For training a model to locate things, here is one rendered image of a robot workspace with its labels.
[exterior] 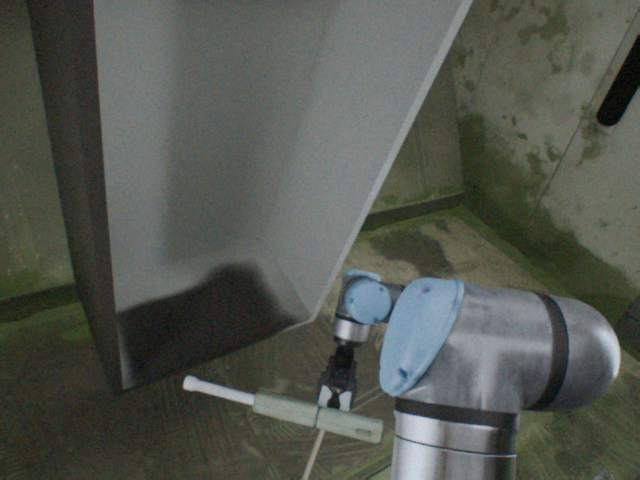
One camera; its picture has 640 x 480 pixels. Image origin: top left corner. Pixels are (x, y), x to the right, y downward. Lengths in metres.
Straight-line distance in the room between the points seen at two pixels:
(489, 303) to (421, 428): 0.13
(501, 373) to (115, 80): 0.87
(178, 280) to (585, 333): 1.19
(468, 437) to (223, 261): 1.20
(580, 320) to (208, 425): 1.40
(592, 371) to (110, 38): 0.90
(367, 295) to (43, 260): 1.37
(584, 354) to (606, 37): 2.14
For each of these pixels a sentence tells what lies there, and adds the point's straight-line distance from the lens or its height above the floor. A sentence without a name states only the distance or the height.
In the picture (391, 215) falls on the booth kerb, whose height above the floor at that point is 0.12.
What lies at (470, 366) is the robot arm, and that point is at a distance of 0.43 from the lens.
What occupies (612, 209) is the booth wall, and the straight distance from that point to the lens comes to 2.55.
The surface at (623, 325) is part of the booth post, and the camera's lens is 2.68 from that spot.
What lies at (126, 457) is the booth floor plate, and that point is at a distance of 1.69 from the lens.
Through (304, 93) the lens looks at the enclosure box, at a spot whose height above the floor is 1.09.
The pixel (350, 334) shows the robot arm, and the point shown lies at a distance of 1.13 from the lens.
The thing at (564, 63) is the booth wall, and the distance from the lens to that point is 2.62.
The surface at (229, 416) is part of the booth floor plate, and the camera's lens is 1.73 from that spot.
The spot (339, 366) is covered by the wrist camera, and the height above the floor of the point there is 0.66.
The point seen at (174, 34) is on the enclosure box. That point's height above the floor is 1.25.
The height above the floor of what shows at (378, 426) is 0.57.
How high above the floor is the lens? 1.53
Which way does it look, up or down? 37 degrees down
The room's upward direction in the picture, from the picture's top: 12 degrees clockwise
